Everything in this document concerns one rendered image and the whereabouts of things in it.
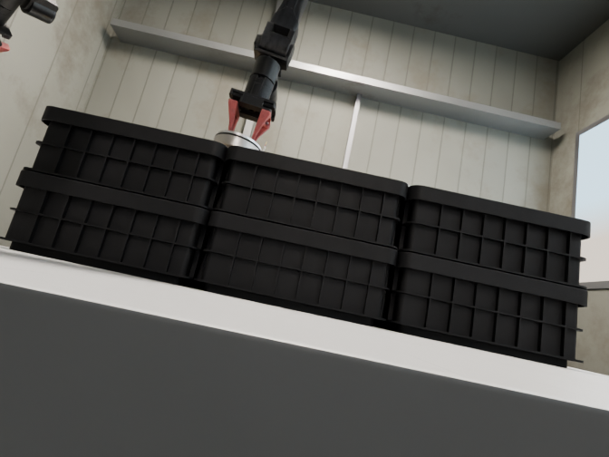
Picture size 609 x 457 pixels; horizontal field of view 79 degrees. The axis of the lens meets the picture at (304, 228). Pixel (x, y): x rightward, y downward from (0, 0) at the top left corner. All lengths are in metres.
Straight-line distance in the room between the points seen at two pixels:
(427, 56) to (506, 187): 1.39
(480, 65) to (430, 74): 0.51
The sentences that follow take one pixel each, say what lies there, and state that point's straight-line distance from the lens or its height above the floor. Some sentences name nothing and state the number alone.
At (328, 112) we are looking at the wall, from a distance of 3.36.
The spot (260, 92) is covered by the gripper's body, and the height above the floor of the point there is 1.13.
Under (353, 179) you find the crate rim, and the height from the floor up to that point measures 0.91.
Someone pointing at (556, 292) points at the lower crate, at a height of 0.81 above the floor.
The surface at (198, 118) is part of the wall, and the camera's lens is 3.36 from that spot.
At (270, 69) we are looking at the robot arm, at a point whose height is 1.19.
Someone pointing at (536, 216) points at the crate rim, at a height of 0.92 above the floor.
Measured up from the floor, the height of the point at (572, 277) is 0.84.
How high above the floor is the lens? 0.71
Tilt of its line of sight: 12 degrees up
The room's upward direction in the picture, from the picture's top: 12 degrees clockwise
